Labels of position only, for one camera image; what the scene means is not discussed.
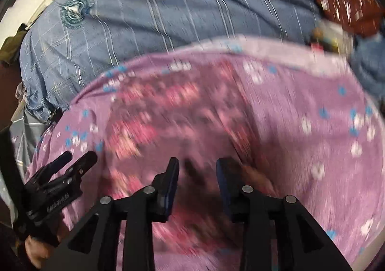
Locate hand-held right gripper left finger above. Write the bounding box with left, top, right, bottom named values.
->
left=45, top=157, right=180, bottom=271

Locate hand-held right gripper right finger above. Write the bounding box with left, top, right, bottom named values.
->
left=216, top=157, right=352, bottom=271

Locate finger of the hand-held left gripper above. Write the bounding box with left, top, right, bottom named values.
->
left=57, top=151, right=98, bottom=183
left=38, top=151, right=73, bottom=180

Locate maroon floral garment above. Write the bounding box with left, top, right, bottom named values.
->
left=108, top=61, right=277, bottom=271

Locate person's left hand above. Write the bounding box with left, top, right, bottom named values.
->
left=26, top=233, right=61, bottom=270

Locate small grey floral cloth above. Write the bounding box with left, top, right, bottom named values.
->
left=15, top=82, right=27, bottom=103

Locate purple floral blanket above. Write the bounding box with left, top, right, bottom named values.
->
left=26, top=35, right=382, bottom=271

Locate olive green cloth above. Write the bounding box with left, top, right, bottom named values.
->
left=0, top=23, right=27, bottom=64

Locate blue plaid quilt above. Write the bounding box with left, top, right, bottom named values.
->
left=19, top=0, right=319, bottom=118

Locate blue denim cloth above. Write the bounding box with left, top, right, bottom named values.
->
left=350, top=33, right=385, bottom=91

